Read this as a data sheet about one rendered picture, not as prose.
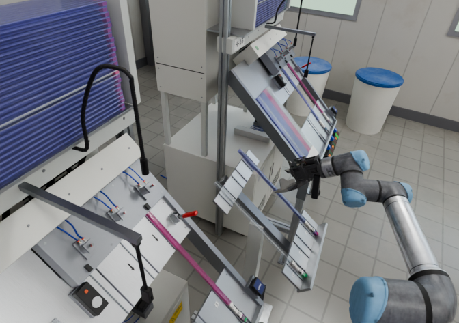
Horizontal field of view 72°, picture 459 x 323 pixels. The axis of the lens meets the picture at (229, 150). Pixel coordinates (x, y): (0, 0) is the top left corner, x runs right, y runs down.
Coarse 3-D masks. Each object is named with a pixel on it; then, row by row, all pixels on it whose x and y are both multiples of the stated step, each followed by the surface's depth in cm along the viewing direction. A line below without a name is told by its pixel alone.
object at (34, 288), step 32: (32, 256) 72; (128, 256) 87; (160, 256) 93; (0, 288) 66; (32, 288) 70; (64, 288) 74; (96, 288) 79; (128, 288) 84; (0, 320) 64; (32, 320) 68; (64, 320) 72; (96, 320) 76
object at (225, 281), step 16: (224, 272) 107; (224, 288) 104; (240, 288) 109; (208, 304) 98; (224, 304) 102; (240, 304) 106; (256, 304) 111; (208, 320) 96; (224, 320) 100; (240, 320) 103
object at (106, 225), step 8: (24, 184) 66; (24, 192) 66; (32, 192) 64; (40, 192) 64; (48, 200) 62; (56, 200) 62; (64, 200) 62; (64, 208) 61; (72, 208) 61; (80, 208) 61; (80, 216) 60; (88, 216) 59; (96, 216) 59; (96, 224) 59; (104, 224) 58; (112, 224) 58; (112, 232) 58; (120, 232) 57; (128, 232) 57; (136, 232) 57; (128, 240) 57; (136, 240) 56
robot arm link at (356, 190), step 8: (344, 176) 107; (352, 176) 105; (360, 176) 105; (344, 184) 106; (352, 184) 104; (360, 184) 103; (368, 184) 103; (376, 184) 104; (344, 192) 104; (352, 192) 103; (360, 192) 102; (368, 192) 103; (376, 192) 103; (344, 200) 104; (352, 200) 102; (360, 200) 101; (368, 200) 104; (376, 200) 104
